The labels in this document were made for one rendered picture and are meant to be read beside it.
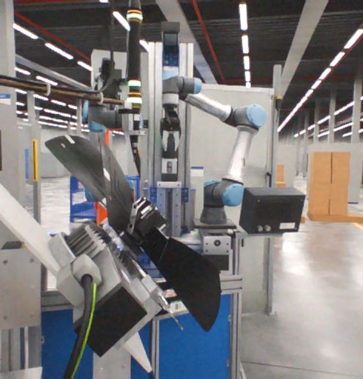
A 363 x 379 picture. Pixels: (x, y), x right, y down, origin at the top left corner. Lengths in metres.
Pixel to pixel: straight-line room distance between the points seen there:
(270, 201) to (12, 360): 1.14
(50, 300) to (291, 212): 1.09
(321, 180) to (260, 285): 5.99
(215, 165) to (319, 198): 6.31
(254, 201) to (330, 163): 7.70
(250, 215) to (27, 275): 1.00
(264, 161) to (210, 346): 1.95
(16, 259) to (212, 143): 2.38
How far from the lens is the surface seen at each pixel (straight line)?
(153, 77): 2.24
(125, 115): 1.19
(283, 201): 1.75
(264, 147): 3.39
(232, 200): 1.90
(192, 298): 1.01
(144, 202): 1.09
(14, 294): 1.07
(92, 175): 1.14
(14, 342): 1.12
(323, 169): 9.30
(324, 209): 9.39
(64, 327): 1.69
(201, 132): 3.17
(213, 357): 1.89
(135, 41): 1.24
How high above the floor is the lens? 1.38
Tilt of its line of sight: 5 degrees down
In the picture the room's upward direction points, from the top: 1 degrees clockwise
